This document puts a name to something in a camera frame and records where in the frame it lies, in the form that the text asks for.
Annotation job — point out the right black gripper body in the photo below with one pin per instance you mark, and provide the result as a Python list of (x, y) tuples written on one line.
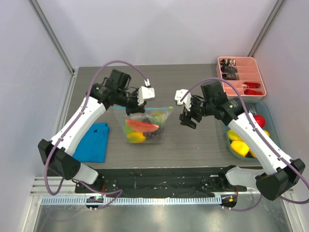
[(189, 115)]

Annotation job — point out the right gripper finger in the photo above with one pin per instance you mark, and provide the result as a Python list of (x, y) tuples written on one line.
[(188, 123), (185, 116)]

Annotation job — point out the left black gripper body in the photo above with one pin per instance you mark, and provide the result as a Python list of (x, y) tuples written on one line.
[(132, 102)]

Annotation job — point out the watermelon slice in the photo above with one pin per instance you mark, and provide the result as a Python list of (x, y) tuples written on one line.
[(141, 126)]

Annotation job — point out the green starfruit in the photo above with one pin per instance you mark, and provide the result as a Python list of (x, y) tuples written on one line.
[(128, 129)]

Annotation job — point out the orange green mango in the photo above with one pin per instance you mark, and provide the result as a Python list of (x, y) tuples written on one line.
[(136, 137)]

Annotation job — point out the purple grape bunch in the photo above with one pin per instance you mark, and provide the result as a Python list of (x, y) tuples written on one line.
[(155, 136)]

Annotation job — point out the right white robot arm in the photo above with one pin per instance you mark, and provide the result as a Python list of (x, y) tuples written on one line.
[(279, 171)]

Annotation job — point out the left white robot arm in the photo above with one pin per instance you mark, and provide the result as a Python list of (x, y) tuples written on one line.
[(57, 153)]

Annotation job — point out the yellow bell pepper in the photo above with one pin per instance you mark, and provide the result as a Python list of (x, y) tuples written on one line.
[(234, 136)]

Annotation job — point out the black parts in tray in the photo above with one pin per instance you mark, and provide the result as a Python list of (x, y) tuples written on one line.
[(228, 69)]

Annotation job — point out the red clips in tray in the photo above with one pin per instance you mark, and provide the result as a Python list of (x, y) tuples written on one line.
[(252, 88)]

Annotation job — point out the pink compartment tray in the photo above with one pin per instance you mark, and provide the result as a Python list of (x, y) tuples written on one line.
[(247, 71)]

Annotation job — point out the blue folded cloth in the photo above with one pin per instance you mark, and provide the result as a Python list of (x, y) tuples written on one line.
[(92, 147)]

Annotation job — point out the blue fruit bin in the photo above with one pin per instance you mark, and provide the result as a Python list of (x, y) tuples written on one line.
[(256, 107)]

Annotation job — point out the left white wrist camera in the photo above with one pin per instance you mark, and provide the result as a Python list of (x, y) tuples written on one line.
[(145, 93)]

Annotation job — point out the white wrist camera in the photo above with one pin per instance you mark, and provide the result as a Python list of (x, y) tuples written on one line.
[(183, 98), (145, 93)]

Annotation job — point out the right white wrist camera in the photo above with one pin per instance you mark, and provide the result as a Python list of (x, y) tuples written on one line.
[(183, 98)]

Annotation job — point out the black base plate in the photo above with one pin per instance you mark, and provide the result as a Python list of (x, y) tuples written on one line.
[(164, 182)]

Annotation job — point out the white slotted cable duct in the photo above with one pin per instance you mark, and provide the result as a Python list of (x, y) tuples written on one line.
[(89, 200)]

